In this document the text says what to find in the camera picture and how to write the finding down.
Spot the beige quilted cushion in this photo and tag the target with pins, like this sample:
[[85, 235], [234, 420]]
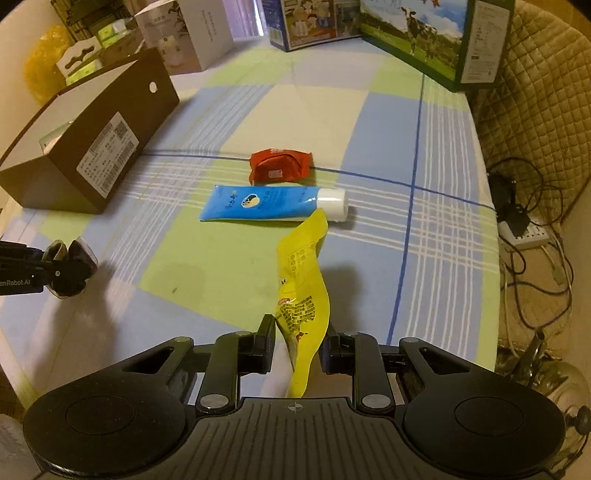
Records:
[[545, 92]]

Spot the small green white box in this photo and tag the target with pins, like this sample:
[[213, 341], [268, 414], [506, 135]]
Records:
[[111, 34]]

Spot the metal kettle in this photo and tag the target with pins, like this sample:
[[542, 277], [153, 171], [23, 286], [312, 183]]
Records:
[[549, 383]]

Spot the red snack packet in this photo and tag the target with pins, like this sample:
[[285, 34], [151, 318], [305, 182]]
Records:
[[277, 166]]

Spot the checked bed sheet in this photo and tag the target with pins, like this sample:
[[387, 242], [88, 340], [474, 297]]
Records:
[[369, 152]]

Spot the green cow milk carton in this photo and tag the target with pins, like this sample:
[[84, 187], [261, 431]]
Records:
[[415, 41]]

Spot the blue cartoon carton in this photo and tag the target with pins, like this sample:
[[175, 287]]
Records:
[[314, 23]]

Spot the black power adapter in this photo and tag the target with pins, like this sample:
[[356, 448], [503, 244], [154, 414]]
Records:
[[508, 203]]

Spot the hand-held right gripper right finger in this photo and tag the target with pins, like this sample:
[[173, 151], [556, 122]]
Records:
[[334, 355]]

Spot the yellow snack packet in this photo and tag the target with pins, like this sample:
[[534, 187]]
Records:
[[300, 286]]

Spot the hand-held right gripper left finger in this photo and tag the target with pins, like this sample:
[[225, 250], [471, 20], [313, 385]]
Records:
[[264, 346]]

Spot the white appliance carton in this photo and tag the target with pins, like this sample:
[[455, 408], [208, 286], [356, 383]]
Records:
[[207, 32]]

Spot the white hang-tab box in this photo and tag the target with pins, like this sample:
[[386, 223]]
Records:
[[76, 57]]

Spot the yellow plastic bag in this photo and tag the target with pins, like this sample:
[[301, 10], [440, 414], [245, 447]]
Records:
[[44, 64]]

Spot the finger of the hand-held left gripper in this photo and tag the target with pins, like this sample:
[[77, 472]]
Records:
[[64, 275]]

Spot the brown cardboard box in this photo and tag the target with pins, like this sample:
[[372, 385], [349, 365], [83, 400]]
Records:
[[115, 115]]

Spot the blue cream tube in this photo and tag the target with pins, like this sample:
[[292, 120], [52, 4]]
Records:
[[258, 203]]

